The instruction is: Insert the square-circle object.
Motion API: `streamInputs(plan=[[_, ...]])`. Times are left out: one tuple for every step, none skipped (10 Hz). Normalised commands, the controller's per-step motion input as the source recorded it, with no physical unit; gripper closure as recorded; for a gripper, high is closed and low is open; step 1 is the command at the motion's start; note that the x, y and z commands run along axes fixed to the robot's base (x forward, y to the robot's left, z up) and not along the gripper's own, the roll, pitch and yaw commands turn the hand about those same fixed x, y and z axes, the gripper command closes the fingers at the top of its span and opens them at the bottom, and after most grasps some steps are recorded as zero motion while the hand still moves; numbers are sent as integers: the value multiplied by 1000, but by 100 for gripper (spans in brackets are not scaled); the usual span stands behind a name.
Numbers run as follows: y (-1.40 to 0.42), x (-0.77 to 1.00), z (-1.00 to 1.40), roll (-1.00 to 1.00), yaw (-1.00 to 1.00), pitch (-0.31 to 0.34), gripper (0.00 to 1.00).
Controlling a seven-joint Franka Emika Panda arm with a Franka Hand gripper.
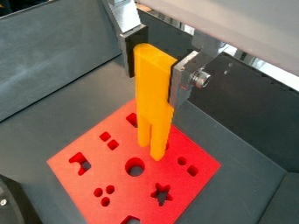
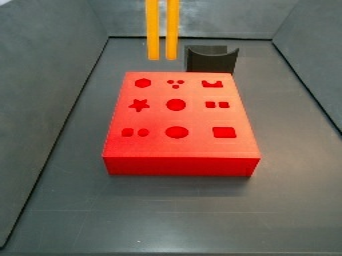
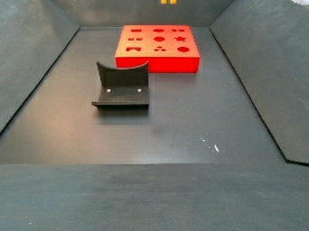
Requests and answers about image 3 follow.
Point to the black curved holder stand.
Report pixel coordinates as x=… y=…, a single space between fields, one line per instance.
x=124 y=81

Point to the red shape-sorter block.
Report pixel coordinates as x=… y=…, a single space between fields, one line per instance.
x=167 y=46

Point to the yellow marking strip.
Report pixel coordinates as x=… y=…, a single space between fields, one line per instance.
x=169 y=2

